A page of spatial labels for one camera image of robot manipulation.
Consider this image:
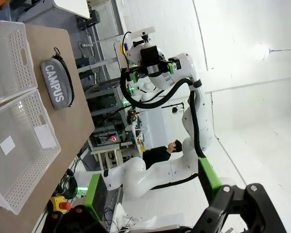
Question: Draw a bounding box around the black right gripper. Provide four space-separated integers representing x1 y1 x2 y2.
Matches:
125 45 181 83

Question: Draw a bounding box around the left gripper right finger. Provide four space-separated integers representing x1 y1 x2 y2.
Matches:
194 157 288 233

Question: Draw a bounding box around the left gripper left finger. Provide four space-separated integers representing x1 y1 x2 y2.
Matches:
45 174 112 233

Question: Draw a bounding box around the grey CAMPUS pencil case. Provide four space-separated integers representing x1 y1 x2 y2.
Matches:
40 47 75 110

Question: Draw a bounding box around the wooden board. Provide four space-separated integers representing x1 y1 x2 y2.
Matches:
113 41 128 71

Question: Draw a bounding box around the yellow emergency stop button box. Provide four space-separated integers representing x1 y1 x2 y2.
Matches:
49 196 72 215

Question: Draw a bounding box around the small light wooden table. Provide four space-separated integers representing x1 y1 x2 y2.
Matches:
91 145 128 174

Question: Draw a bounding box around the white workbench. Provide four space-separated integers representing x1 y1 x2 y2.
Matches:
132 106 168 152

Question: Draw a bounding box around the metal shelving rack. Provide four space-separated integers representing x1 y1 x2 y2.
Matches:
83 80 128 129

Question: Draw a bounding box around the person in black shirt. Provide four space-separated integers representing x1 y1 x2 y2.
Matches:
142 139 183 171

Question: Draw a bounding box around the white perforated basket with sticker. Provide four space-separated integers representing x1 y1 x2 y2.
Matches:
0 89 62 216

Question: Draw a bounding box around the white table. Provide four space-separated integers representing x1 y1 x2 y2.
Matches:
52 0 91 19

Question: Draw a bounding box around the white ceiling lamp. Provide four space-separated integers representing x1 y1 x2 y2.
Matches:
253 43 270 60

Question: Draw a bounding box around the white perforated plastic basket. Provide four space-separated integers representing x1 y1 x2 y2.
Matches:
0 19 39 109

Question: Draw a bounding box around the black cable bundle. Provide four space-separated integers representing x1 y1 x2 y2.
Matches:
59 168 78 199

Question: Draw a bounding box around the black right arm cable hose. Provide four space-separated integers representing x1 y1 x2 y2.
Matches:
120 67 207 191

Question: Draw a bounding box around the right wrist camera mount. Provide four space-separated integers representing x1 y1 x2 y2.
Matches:
126 26 156 59

